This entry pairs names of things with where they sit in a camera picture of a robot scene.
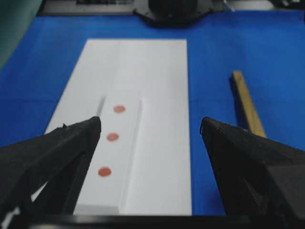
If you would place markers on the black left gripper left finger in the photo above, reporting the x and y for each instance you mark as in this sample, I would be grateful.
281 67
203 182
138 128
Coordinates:
41 178

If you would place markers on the blue table mat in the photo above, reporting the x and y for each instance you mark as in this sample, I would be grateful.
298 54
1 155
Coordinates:
267 46

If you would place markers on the wooden mallet hammer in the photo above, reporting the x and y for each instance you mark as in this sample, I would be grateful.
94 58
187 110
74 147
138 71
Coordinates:
246 109

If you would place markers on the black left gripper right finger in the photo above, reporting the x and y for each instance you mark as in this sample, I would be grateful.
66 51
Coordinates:
261 182

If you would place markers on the raised white foam strip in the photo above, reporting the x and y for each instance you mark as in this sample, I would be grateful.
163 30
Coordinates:
104 191

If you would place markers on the white foam board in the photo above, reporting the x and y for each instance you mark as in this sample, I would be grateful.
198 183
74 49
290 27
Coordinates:
157 70

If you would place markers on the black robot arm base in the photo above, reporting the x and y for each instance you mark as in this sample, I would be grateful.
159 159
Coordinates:
175 13

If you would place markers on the green backdrop curtain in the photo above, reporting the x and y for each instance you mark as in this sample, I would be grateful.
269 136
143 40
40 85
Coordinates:
15 18

